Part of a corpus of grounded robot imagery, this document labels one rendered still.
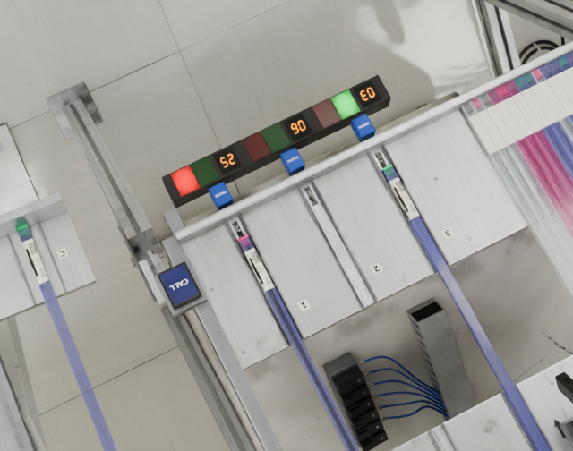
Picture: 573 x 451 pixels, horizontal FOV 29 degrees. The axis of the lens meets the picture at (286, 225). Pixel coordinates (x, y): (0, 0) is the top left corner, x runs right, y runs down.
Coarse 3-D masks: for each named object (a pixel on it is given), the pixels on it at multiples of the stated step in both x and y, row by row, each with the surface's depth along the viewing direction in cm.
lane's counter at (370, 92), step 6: (366, 84) 159; (372, 84) 159; (354, 90) 159; (360, 90) 159; (366, 90) 159; (372, 90) 159; (360, 96) 158; (366, 96) 158; (372, 96) 158; (378, 96) 158; (360, 102) 158; (366, 102) 158; (372, 102) 158
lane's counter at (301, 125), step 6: (300, 114) 158; (288, 120) 157; (294, 120) 157; (300, 120) 157; (288, 126) 157; (294, 126) 157; (300, 126) 157; (306, 126) 157; (294, 132) 157; (300, 132) 157; (306, 132) 157; (294, 138) 157; (300, 138) 157
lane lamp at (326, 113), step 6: (324, 102) 158; (330, 102) 158; (312, 108) 158; (318, 108) 158; (324, 108) 158; (330, 108) 158; (318, 114) 158; (324, 114) 158; (330, 114) 158; (336, 114) 158; (324, 120) 157; (330, 120) 157; (336, 120) 157; (324, 126) 157
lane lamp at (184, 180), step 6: (186, 168) 155; (174, 174) 155; (180, 174) 155; (186, 174) 155; (192, 174) 155; (174, 180) 155; (180, 180) 155; (186, 180) 155; (192, 180) 155; (180, 186) 154; (186, 186) 154; (192, 186) 154; (198, 186) 154; (180, 192) 154; (186, 192) 154
